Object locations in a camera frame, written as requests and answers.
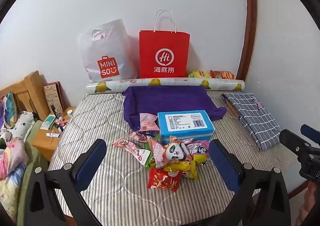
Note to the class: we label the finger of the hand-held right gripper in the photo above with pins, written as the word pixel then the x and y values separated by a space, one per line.
pixel 311 132
pixel 293 142

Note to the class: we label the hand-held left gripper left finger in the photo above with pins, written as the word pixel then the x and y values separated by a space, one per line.
pixel 91 166

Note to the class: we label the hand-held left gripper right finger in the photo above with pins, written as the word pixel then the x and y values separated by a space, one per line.
pixel 225 166

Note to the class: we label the plain yellow snack packet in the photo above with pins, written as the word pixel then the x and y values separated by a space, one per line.
pixel 200 158

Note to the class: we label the purple and pink snack packet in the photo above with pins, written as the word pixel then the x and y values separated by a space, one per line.
pixel 200 147

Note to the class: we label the yellow snack packet with dark print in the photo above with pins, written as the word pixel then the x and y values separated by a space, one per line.
pixel 183 169

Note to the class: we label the long pink strawberry packet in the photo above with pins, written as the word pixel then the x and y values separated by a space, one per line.
pixel 130 149

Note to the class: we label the panda face snack packet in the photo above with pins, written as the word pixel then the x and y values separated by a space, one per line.
pixel 176 153

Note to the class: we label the pink and red snack packet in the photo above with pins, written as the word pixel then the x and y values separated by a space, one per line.
pixel 140 136

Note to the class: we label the green snack packet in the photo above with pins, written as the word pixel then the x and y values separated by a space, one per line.
pixel 150 159

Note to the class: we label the pink packet with white print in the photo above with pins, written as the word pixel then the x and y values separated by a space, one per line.
pixel 157 152

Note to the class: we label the pale pink pastry packet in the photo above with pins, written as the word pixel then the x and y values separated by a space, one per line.
pixel 148 122

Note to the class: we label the purple cloth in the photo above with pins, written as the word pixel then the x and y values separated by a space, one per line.
pixel 165 101

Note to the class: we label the person's right hand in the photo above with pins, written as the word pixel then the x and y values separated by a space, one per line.
pixel 308 203

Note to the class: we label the grey checked folded sheet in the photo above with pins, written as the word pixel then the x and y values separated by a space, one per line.
pixel 255 118

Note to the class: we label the white tube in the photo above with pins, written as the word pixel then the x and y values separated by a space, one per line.
pixel 53 135

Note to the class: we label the striped bed mattress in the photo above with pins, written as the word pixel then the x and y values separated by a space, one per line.
pixel 110 121

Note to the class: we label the wooden nightstand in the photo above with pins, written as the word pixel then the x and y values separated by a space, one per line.
pixel 45 143

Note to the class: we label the paper cup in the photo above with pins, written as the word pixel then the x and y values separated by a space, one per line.
pixel 70 113

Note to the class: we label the blue tissue pack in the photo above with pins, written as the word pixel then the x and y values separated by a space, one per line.
pixel 186 123

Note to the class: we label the wooden board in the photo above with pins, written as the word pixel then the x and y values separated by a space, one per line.
pixel 231 107

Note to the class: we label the teal small box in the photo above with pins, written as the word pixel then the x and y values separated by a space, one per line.
pixel 48 122

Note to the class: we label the patterned gift box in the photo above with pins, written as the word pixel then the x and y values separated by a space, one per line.
pixel 53 97

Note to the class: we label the white flower print plush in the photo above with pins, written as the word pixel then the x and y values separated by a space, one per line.
pixel 22 126

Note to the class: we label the floral quilt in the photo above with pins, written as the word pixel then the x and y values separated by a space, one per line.
pixel 11 166

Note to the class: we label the orange chip bag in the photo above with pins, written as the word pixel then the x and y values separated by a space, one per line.
pixel 222 74

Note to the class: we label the yellow chip bag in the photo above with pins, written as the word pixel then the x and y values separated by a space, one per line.
pixel 198 74

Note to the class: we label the colourful patterned pillow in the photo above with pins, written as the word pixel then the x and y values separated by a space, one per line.
pixel 10 111

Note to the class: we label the duck print rolled mat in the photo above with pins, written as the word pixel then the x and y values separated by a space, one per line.
pixel 165 83

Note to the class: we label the white plastic shopping bag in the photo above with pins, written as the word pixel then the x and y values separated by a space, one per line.
pixel 107 50

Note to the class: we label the red paper carrier bag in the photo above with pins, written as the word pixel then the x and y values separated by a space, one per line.
pixel 163 53

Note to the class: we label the brown wooden door frame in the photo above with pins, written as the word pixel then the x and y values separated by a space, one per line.
pixel 250 20

